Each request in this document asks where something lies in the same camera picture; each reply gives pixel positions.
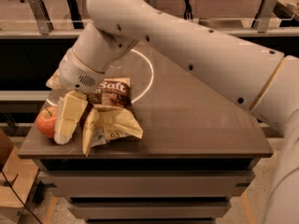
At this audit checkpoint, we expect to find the wooden crate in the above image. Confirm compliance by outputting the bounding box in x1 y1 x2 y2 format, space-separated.
0 130 38 224

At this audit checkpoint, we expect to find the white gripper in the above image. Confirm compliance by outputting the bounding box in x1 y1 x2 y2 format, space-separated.
46 49 103 145

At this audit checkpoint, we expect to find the black floor cable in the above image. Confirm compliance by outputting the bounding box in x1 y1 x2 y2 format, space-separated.
0 168 43 224

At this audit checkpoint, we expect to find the black hanging cable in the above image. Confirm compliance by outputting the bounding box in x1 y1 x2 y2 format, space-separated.
182 0 194 21

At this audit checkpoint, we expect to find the grey drawer cabinet table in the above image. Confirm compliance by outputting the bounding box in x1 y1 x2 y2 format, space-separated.
19 43 272 224

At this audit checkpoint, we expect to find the red apple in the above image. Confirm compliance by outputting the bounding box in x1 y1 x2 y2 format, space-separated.
36 106 57 138

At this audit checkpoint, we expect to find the right metal railing bracket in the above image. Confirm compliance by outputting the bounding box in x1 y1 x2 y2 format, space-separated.
254 0 277 33

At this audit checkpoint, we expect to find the left metal railing bracket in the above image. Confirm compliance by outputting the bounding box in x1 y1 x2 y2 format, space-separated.
28 0 53 35

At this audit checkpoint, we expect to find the sea salt chip bag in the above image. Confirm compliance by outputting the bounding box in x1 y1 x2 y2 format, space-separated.
82 77 143 156

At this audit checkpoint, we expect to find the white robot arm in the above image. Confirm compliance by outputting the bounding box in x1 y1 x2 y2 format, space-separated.
47 0 299 224

